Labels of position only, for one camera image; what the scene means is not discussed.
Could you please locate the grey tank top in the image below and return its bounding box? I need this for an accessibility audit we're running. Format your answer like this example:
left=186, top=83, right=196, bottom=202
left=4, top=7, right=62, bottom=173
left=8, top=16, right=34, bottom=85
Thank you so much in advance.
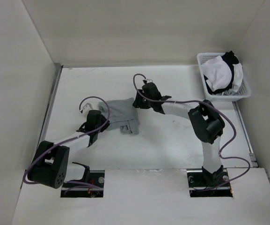
left=106, top=98, right=140, bottom=135

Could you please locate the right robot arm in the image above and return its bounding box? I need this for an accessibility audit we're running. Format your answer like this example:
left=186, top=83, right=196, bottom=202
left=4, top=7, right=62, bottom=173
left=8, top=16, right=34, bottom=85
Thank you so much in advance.
left=133, top=82, right=225, bottom=187

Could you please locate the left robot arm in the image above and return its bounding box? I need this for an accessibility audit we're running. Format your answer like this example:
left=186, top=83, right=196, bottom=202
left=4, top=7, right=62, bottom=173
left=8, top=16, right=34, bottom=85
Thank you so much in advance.
left=23, top=110, right=110, bottom=189

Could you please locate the white tank top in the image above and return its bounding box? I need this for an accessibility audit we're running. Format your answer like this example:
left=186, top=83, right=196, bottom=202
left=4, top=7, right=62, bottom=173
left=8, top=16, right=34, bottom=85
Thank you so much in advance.
left=200, top=55, right=244, bottom=93

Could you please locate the black tank top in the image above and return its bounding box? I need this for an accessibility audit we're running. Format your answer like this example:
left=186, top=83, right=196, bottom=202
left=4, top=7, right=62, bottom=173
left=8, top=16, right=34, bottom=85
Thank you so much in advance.
left=204, top=51, right=241, bottom=95

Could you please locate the white plastic basket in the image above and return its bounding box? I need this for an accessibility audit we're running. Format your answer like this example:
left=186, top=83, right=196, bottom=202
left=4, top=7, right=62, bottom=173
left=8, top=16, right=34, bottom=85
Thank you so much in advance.
left=197, top=52, right=251, bottom=102

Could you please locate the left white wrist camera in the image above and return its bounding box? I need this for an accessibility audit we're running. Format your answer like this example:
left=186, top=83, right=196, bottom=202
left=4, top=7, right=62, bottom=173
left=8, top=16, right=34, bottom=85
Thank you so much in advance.
left=80, top=103, right=93, bottom=117

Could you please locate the metal table edge rail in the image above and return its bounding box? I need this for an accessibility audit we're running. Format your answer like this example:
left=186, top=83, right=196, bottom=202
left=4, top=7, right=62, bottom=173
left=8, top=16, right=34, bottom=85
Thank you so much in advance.
left=30, top=62, right=64, bottom=169

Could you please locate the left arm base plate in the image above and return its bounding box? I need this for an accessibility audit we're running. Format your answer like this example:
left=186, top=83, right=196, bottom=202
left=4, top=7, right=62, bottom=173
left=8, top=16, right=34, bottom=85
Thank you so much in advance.
left=60, top=170, right=105, bottom=198

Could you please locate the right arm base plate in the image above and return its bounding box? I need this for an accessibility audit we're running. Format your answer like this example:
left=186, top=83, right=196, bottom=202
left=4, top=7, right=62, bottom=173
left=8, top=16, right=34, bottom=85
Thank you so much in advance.
left=187, top=169, right=233, bottom=197

